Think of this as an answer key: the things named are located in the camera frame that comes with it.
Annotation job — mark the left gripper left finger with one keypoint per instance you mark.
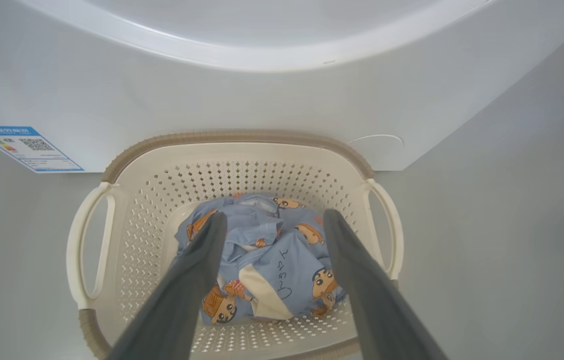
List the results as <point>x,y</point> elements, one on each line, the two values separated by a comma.
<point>181,295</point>

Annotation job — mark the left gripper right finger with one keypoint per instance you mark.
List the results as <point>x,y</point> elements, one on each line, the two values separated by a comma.
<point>372,300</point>

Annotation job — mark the blue cartoon print garment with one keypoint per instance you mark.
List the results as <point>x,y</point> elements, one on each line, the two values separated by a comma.
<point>249,225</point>
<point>271,272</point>

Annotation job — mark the white front-load washing machine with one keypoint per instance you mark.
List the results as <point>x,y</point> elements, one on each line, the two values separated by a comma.
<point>161,90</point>

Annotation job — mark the cream perforated laundry basket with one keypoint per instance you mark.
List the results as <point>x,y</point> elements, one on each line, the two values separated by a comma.
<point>161,170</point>

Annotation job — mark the blue energy label sticker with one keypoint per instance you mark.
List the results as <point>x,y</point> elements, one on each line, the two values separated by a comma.
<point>26,147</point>

